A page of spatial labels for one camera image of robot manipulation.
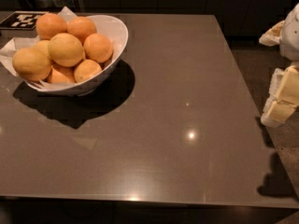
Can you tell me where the orange at front right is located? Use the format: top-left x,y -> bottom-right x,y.
74,59 -> 102,83

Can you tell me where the small orange behind centre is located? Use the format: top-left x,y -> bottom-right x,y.
33,40 -> 51,59

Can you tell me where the orange at back left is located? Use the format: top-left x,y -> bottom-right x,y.
36,13 -> 67,40

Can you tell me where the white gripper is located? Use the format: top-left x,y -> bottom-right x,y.
259,4 -> 299,128

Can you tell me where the white paper bowl liner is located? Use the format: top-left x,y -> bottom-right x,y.
0,7 -> 77,92

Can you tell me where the black white fiducial marker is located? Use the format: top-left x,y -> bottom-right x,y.
0,11 -> 45,31

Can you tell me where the orange at back middle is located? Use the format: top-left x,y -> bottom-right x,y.
67,17 -> 97,43

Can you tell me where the orange at front bottom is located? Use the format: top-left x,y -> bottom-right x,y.
47,63 -> 75,84

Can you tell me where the white ceramic bowl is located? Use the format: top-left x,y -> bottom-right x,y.
25,15 -> 128,96

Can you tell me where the large yellow orange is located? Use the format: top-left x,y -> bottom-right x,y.
48,33 -> 84,67

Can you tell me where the large front left orange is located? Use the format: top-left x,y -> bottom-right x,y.
12,48 -> 51,82

